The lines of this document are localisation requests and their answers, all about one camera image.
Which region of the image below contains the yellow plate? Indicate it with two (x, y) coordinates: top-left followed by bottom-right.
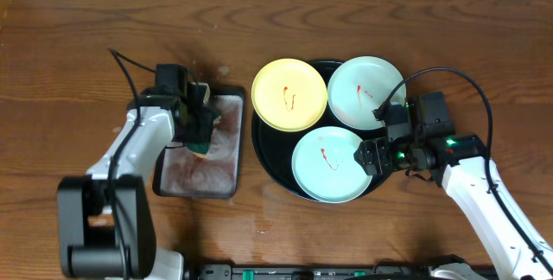
(251, 59), (327, 132)

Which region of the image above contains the black rectangular soapy tray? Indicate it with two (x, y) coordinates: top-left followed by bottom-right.
(152, 86), (245, 199)

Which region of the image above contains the green yellow sponge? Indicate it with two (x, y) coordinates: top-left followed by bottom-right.
(185, 113), (221, 157)

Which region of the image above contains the light blue plate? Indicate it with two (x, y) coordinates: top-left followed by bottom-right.
(291, 126), (372, 204)
(327, 56), (404, 130)

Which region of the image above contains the black round tray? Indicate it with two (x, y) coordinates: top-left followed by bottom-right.
(252, 60), (406, 201)

